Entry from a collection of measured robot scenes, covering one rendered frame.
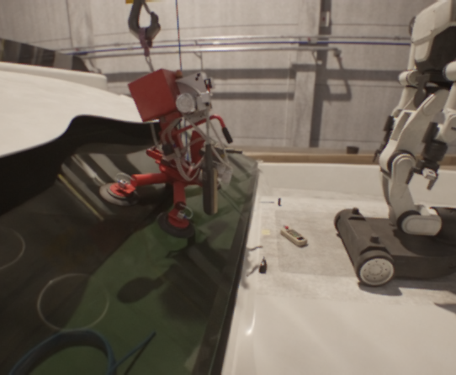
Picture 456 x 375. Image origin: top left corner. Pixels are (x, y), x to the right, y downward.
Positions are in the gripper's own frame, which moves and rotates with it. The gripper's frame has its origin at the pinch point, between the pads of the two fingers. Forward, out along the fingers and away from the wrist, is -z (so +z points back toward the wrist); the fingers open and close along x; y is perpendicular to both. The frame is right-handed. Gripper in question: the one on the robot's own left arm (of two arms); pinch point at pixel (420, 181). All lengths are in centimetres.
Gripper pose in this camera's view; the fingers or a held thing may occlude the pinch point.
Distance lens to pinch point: 142.1
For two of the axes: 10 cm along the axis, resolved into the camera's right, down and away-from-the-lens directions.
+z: 2.0, -9.1, -3.6
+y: -1.8, 3.3, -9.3
